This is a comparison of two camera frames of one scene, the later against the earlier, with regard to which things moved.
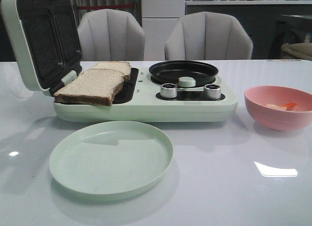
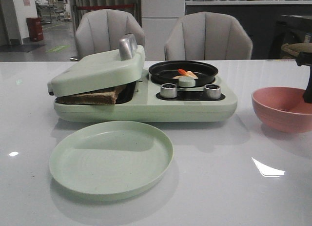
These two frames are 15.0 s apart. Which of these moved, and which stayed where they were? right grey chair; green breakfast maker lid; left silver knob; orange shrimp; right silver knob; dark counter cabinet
Moved: orange shrimp; green breakfast maker lid
Stayed: dark counter cabinet; right silver knob; right grey chair; left silver knob
